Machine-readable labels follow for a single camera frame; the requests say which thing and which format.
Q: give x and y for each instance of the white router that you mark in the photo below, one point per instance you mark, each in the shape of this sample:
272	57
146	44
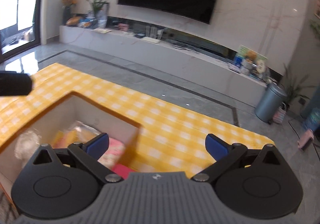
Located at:
151	39

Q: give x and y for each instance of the dark vase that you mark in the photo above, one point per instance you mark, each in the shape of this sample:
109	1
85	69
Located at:
66	15

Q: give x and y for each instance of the pink woven bag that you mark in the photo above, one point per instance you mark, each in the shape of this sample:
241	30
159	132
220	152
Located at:
279	115

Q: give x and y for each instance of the grey-blue trash can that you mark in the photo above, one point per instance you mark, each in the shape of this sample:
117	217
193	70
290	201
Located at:
270	104

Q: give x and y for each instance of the white round fan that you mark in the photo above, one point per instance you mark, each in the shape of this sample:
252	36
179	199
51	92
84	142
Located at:
260	66

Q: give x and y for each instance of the tall snake plant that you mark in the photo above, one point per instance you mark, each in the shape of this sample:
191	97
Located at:
295	89

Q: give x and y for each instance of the orange-rimmed cardboard box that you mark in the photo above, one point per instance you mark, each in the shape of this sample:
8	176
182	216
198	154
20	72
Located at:
82	109

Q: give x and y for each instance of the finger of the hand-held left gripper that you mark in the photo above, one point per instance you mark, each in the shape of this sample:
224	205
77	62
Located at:
15	83

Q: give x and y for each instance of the blue water jug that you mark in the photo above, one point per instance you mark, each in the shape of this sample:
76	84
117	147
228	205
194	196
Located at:
311	119

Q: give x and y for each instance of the blue snack packet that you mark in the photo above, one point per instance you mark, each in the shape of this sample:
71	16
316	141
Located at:
87	22

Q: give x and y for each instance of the green leafy potted plant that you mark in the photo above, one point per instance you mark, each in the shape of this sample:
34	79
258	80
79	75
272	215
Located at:
98	2

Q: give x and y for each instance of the clear plastic bag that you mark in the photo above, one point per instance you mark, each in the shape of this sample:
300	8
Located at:
26	144

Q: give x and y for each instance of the framed wall picture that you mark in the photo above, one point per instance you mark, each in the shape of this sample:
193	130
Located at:
317	8

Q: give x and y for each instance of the loose papers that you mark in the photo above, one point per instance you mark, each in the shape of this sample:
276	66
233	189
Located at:
102	30

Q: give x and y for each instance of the hanging vine plant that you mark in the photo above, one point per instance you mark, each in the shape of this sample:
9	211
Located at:
315	28

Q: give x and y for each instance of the white marble TV cabinet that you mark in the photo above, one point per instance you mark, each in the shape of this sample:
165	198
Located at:
175	64

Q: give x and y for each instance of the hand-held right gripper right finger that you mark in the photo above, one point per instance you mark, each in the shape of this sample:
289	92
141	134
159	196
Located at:
216	148

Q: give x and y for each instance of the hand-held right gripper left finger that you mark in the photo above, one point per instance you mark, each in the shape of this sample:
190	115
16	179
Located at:
98	145

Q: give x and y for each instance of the pink patterned cloth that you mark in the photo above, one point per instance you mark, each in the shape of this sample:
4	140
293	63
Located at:
113	150

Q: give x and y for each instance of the brown gourd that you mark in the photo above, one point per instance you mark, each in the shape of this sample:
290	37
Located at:
73	20

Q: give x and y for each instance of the yellow packet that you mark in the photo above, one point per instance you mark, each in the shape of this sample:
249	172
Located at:
67	136

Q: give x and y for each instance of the clear large water bottle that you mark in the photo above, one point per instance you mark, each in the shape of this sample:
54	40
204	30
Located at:
101	19

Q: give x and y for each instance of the glass balcony door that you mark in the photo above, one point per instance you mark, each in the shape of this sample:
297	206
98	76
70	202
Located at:
22	9

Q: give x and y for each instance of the yellow checkered tablecloth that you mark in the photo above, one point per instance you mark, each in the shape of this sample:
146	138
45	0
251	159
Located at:
162	126

